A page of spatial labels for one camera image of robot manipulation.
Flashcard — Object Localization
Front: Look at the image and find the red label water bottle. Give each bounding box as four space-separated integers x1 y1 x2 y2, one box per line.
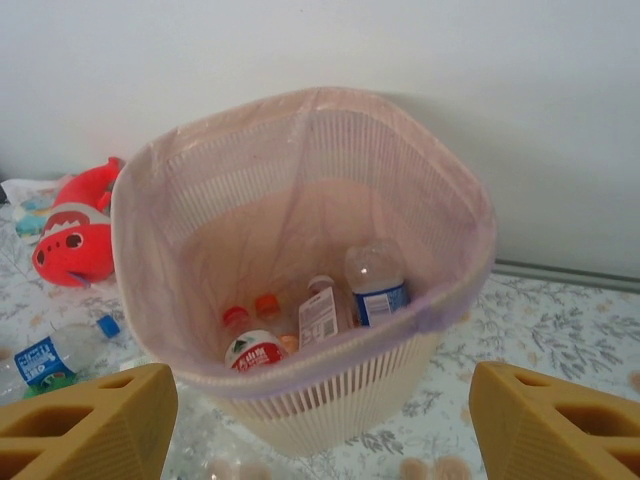
222 305 292 374

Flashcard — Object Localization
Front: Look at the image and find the blue label plastic bottle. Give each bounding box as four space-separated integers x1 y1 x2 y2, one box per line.
343 238 412 329

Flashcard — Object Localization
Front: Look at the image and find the printed tissue packet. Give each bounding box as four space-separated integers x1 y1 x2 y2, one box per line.
0 173 71 246

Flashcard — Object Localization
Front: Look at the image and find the blue label blue cap bottle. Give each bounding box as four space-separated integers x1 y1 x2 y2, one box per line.
0 313 125 396

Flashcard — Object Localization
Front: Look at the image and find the red plush fish toy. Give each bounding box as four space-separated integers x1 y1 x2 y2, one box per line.
32 156 127 290

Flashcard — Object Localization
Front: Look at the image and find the clear bottle white green label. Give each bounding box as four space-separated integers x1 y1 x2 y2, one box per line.
297 273 354 354

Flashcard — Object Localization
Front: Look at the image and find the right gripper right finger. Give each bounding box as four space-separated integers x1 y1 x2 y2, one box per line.
471 359 640 480

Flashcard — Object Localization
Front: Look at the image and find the beige slatted plastic bin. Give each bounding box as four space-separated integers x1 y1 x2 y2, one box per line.
109 87 499 459

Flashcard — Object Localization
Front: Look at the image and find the orange label orange cap bottle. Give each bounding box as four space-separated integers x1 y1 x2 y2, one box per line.
253 293 301 354

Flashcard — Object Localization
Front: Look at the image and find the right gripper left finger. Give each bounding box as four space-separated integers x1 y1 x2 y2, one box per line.
0 362 180 480

